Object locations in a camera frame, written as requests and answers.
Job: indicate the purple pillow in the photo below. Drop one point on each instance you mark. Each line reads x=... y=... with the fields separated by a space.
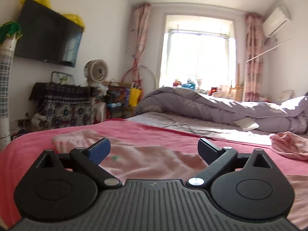
x=296 y=105

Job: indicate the pink bed blanket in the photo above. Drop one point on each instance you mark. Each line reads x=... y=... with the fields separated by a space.
x=40 y=191

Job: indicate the beige round fan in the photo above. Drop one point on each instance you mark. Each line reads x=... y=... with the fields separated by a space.
x=96 y=71

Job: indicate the left pink curtain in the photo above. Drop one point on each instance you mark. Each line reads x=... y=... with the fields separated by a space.
x=141 y=16

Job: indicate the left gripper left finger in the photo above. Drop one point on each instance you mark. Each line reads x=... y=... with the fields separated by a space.
x=87 y=161

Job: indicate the white air conditioner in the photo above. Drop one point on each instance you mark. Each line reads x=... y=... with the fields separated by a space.
x=276 y=21

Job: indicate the pink curtain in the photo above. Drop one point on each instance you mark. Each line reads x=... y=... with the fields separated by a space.
x=141 y=16
x=254 y=66

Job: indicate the black wall television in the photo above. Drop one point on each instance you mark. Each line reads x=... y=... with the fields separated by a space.
x=47 y=35

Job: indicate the purple quilt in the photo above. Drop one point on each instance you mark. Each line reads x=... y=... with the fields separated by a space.
x=271 y=117

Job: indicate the yellow bag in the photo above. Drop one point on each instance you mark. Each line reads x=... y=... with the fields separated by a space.
x=135 y=93

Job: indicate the patterned cloth covered cabinet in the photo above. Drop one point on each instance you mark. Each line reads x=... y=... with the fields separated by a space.
x=64 y=105

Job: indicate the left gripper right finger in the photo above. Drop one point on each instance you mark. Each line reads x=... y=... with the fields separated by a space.
x=219 y=161

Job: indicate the crumpled pink clothes pile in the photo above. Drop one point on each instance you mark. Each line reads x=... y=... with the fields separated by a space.
x=289 y=145

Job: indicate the light pink garment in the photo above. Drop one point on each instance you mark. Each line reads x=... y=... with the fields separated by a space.
x=156 y=161

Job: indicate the blue plush toy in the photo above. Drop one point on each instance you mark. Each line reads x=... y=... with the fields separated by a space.
x=189 y=85

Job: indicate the right pink curtain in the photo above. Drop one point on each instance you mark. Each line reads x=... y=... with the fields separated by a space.
x=254 y=66

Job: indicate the white book on bed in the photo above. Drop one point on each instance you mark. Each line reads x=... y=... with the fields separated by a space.
x=247 y=124

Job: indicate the white tower fan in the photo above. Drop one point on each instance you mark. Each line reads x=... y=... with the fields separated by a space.
x=10 y=33

